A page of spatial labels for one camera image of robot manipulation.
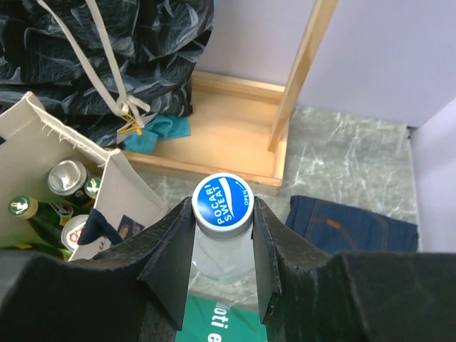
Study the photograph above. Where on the red white beverage can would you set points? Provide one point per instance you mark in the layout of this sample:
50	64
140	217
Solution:
72	230

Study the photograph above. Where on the clear water bottle blue cap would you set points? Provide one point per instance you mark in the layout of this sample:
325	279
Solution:
223	206

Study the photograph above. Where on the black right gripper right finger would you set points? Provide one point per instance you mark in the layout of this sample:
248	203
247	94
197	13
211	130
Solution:
268	281

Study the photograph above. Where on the teal hanging garment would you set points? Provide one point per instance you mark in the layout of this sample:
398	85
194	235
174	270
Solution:
162	127

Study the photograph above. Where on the beige canvas tote bag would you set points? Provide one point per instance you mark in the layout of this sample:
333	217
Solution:
32	142

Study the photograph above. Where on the silver beverage can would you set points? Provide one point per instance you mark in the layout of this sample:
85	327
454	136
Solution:
67	177

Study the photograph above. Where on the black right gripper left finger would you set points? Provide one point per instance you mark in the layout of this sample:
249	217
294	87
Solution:
167	273

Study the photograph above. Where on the green glass bottle gold cap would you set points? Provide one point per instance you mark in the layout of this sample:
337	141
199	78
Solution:
47	219

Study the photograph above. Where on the green printed t-shirt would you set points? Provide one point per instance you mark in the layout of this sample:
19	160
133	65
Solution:
208	320

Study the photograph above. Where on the wooden clothes rack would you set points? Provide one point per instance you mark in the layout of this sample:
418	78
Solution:
239	126

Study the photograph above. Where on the dark patterned hanging shirt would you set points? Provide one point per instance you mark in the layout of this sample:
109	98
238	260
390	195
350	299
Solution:
85	60

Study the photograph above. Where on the folded blue jeans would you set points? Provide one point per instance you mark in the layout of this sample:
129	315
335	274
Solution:
335	228

